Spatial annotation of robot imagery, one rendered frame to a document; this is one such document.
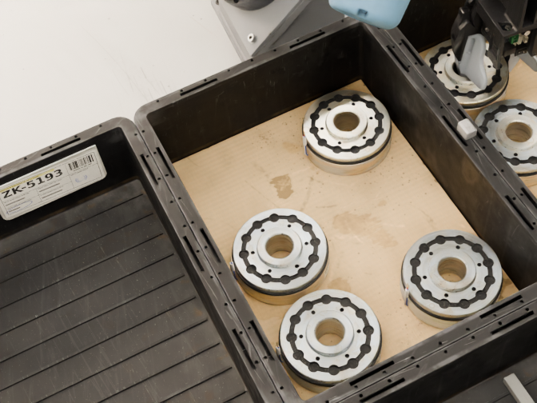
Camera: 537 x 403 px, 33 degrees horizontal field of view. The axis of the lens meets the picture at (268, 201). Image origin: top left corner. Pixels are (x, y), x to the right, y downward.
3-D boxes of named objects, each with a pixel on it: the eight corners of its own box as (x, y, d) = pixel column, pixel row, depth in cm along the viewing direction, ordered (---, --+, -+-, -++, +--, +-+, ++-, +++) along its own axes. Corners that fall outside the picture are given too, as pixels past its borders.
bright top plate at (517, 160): (453, 129, 104) (453, 125, 103) (522, 88, 106) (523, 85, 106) (511, 189, 99) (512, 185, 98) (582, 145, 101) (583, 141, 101)
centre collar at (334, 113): (317, 117, 106) (317, 114, 105) (354, 101, 107) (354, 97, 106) (338, 147, 103) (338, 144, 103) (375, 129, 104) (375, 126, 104)
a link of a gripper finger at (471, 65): (463, 117, 106) (487, 61, 99) (441, 81, 110) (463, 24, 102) (487, 112, 107) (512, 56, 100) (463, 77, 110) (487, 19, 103)
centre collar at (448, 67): (436, 61, 109) (437, 58, 108) (474, 49, 109) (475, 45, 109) (455, 91, 106) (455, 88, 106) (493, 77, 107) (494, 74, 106)
